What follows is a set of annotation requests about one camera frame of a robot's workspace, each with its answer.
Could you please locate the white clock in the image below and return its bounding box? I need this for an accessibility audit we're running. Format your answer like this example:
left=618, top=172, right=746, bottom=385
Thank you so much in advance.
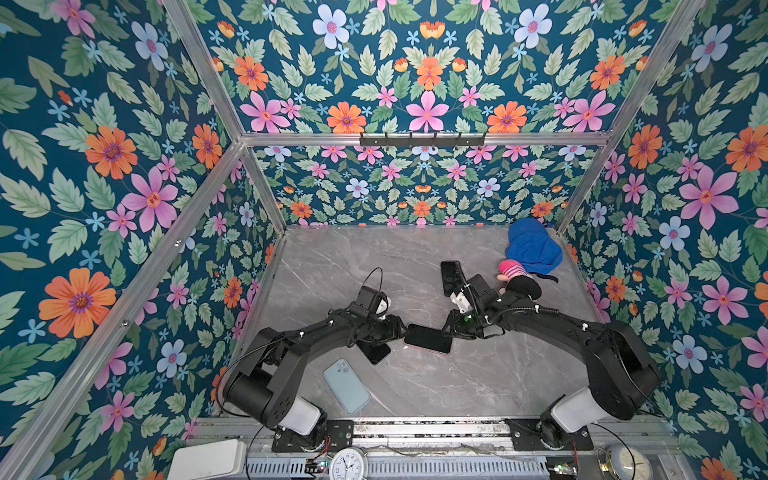
left=328, top=447, right=368, bottom=480

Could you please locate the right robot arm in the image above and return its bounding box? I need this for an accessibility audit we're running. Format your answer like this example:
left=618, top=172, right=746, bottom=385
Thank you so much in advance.
left=442, top=272, right=661, bottom=449

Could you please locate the black phone case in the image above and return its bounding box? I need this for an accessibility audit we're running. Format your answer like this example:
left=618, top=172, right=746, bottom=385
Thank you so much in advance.
left=440, top=260, right=466, bottom=297

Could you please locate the brass alarm clock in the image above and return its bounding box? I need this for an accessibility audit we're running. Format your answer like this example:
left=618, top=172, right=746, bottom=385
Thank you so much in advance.
left=598, top=444, right=653, bottom=480

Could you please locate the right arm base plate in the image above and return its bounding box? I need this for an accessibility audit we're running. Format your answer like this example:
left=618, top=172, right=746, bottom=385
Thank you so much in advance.
left=504, top=417, right=594, bottom=452

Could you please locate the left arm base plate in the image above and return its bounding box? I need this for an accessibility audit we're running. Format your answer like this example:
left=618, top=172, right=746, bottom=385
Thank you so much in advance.
left=271, top=417, right=355, bottom=454

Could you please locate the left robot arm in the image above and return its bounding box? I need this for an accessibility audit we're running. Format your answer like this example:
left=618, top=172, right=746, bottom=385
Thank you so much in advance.
left=220, top=286, right=406, bottom=438

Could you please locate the black hook rail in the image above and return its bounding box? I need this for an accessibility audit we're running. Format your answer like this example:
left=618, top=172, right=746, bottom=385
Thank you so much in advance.
left=359, top=132, right=486, bottom=149

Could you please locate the white heat sink strip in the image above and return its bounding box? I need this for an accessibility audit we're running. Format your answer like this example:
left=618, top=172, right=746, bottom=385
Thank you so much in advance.
left=243, top=457, right=550, bottom=479

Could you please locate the doll with blue cloth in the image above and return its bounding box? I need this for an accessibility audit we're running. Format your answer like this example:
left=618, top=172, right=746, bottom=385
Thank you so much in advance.
left=496, top=218, right=563, bottom=300

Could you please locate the white box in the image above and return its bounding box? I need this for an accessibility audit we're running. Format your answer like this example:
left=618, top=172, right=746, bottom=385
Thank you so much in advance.
left=168, top=439, right=247, bottom=480

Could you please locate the light blue phone case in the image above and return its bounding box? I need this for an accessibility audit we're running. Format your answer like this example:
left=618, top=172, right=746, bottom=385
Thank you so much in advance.
left=323, top=359, right=371, bottom=414

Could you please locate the black phone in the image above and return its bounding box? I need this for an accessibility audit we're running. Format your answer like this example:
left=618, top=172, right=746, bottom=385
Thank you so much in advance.
left=404, top=324, right=453, bottom=354
left=356, top=341, right=391, bottom=365

